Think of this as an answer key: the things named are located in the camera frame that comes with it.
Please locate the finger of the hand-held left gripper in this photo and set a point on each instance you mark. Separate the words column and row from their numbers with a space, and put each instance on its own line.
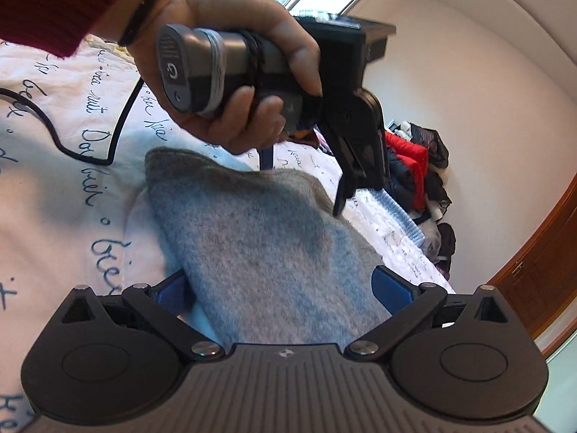
column 365, row 144

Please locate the white script-print bed blanket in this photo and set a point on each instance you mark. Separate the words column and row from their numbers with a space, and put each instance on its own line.
column 54, row 198

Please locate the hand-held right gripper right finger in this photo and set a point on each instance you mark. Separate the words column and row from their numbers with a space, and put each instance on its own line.
column 392, row 291

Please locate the grey and navy knit sweater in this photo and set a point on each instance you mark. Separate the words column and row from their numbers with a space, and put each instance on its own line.
column 261, row 243

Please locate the light blue knit blanket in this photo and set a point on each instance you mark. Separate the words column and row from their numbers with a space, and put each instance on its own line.
column 403, row 216

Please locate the pile of clothes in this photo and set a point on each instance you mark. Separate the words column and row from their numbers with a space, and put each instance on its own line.
column 417, row 171

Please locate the person's left hand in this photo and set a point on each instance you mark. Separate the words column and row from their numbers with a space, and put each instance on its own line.
column 216, row 0

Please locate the person's left forearm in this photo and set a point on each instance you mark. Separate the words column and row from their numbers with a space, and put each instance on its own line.
column 54, row 0

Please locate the wooden door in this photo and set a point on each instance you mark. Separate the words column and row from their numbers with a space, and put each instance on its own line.
column 541, row 270

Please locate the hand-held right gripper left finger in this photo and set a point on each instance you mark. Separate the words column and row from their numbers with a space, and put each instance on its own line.
column 169, row 291

